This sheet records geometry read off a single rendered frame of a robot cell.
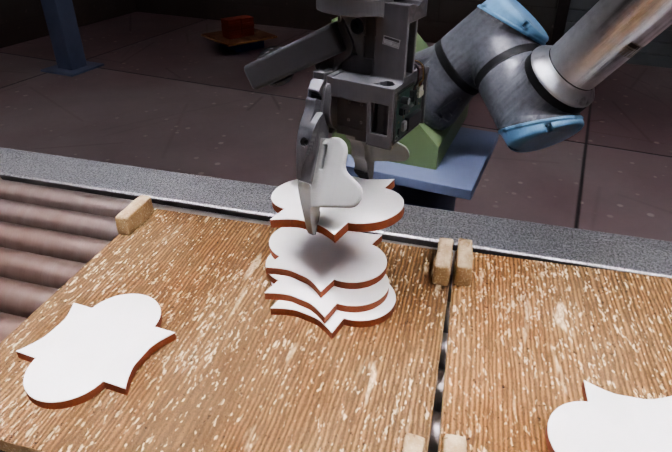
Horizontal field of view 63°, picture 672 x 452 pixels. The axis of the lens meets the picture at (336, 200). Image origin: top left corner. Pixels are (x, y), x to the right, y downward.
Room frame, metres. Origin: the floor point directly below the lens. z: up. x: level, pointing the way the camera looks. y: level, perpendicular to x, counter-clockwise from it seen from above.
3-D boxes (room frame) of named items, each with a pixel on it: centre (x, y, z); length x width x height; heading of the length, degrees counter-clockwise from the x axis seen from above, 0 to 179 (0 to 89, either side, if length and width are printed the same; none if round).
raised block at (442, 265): (0.50, -0.12, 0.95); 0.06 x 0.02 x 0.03; 165
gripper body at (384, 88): (0.46, -0.03, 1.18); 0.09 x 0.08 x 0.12; 59
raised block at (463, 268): (0.50, -0.14, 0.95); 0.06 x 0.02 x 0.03; 167
